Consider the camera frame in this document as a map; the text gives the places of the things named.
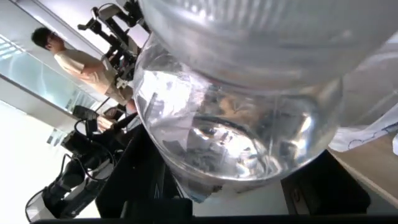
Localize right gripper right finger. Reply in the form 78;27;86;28
280;150;371;216

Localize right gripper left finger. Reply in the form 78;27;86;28
95;123;193;219

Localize clear plastic water bottle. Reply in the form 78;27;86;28
132;0;398;203

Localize white plastic shopping bag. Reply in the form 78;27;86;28
328;104;398;156

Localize wooden counter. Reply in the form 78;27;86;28
329;133;398;208

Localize person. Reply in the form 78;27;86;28
30;27;138;113

